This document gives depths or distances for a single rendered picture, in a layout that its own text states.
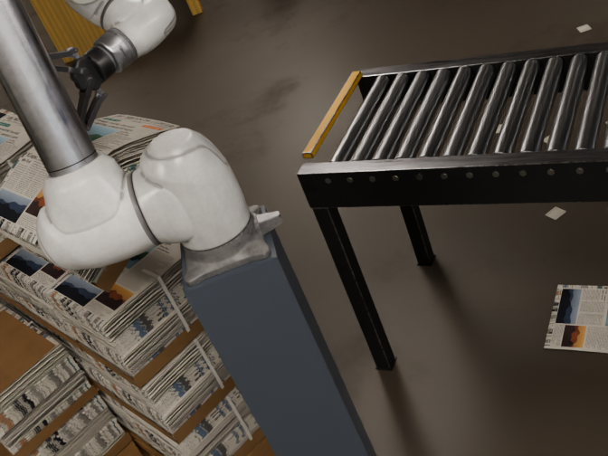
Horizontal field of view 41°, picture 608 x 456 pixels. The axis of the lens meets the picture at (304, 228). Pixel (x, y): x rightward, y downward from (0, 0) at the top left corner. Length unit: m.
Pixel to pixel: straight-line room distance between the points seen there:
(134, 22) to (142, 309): 0.68
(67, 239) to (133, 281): 0.49
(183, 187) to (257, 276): 0.24
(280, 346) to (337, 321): 1.18
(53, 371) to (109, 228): 0.95
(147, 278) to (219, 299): 0.43
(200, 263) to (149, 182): 0.20
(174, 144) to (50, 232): 0.29
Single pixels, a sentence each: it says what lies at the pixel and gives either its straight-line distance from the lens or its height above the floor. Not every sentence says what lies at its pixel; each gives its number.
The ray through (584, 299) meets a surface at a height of 0.01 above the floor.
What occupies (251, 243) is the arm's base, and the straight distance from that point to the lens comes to 1.63.
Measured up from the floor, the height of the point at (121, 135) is 1.18.
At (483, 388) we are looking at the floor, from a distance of 2.56.
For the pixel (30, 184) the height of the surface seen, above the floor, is 1.17.
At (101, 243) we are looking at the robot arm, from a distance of 1.59.
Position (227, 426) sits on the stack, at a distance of 2.36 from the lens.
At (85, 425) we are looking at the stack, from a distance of 2.59.
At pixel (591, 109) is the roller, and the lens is 2.13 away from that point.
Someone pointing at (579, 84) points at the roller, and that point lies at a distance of 2.26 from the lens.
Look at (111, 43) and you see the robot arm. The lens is 1.92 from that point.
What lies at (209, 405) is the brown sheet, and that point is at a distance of 2.28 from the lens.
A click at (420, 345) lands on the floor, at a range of 2.73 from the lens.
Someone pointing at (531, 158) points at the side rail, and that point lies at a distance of 2.00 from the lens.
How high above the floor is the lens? 1.93
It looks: 35 degrees down
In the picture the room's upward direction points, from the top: 23 degrees counter-clockwise
